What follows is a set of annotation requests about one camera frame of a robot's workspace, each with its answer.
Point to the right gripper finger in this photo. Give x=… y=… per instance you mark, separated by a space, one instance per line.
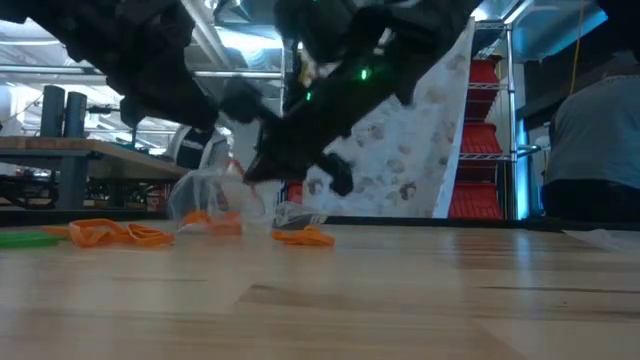
x=270 y=167

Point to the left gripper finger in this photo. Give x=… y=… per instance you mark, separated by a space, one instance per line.
x=245 y=102

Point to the small orange rubber bands clump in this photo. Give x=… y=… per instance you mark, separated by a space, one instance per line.
x=305 y=237

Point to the single orange rubber band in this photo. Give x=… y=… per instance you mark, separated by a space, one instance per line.
x=210 y=220

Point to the orange rubber bands heap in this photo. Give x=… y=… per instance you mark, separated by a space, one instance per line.
x=115 y=235

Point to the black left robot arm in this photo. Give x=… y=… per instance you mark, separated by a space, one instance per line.
x=30 y=10

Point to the red plastic bin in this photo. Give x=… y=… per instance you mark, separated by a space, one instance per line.
x=482 y=90
x=295 y=192
x=480 y=140
x=475 y=202

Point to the person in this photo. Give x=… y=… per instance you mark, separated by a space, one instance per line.
x=192 y=147
x=595 y=140

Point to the dark grey cylinder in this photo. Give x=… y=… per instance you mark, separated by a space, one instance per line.
x=52 y=110
x=76 y=115

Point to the white floral print cloth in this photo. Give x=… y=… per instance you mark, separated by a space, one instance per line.
x=425 y=150

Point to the black metal stand frame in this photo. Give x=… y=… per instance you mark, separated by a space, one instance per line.
x=97 y=109

